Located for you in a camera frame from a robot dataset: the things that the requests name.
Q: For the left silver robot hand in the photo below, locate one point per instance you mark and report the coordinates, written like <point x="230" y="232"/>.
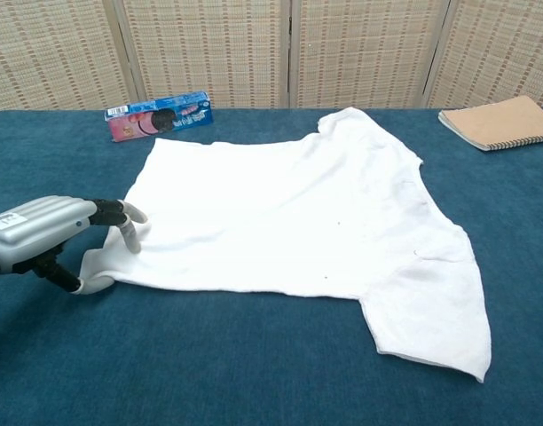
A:
<point x="36" y="222"/>

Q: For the white cloth garment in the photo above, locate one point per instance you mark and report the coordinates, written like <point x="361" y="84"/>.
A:
<point x="276" y="213"/>

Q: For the blue cookie box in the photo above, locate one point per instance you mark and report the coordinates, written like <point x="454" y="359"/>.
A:
<point x="165" y="117"/>

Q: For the blue table cloth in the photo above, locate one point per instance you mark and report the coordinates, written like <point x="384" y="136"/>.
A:
<point x="209" y="355"/>

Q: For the bamboo folding screen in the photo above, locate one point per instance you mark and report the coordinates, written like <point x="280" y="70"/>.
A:
<point x="209" y="44"/>

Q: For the brown spiral notebook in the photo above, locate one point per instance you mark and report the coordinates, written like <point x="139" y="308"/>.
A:
<point x="498" y="122"/>

